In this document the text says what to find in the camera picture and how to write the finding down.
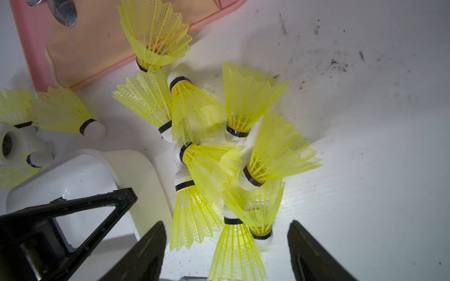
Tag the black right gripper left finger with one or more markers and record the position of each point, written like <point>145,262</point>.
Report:
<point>143,262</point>

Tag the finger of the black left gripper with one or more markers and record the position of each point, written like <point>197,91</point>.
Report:
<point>34,248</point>

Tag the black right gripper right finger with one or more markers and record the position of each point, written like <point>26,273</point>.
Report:
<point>310,260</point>

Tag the yellow shuttlecock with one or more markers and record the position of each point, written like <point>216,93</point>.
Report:
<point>14,108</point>
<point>279,151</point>
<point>194,218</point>
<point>148,96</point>
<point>196,115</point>
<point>155,32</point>
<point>60,109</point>
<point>211,167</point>
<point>249,95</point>
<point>257,209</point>

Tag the beige folded cloth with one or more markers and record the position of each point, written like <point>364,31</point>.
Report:
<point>96,36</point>

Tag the pink plastic tray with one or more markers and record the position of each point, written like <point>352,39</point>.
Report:
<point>34,27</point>

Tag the steel spoon on tray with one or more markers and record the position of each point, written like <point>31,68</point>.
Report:
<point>64,11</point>

